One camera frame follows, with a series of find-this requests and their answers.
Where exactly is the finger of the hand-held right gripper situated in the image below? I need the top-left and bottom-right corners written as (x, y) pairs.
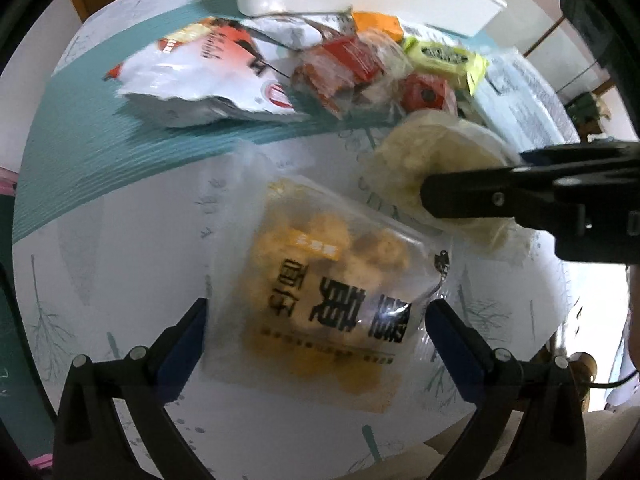
top-left (517, 142), bottom-right (640, 173)
top-left (420, 166), bottom-right (591, 233)

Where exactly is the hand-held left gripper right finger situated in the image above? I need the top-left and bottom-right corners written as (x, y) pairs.
top-left (425, 299), bottom-right (588, 480)

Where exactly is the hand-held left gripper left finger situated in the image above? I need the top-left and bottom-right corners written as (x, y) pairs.
top-left (52, 297), bottom-right (211, 480)

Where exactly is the clear bag of pale snacks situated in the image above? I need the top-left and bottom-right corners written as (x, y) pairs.
top-left (357, 110), bottom-right (538, 261)

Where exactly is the small red clear-wrapped packet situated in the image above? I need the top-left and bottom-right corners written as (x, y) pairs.
top-left (400, 72), bottom-right (457, 113)

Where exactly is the clear bag of yellow snacks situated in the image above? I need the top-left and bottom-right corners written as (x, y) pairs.
top-left (202, 145), bottom-right (453, 413)

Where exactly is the green snack packet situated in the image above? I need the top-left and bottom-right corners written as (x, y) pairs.
top-left (402, 37), bottom-right (488, 96)

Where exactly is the clear bag of red packets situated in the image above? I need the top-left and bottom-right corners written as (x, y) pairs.
top-left (290, 30), bottom-right (416, 121)

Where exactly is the orange white snack packet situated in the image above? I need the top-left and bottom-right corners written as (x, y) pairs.
top-left (350, 11), bottom-right (406, 43)

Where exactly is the crumpled white snack packet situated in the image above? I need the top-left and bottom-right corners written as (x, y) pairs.
top-left (245, 12), bottom-right (351, 52)

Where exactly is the large white red snack bag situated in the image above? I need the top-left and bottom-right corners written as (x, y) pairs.
top-left (102, 16), bottom-right (311, 128)

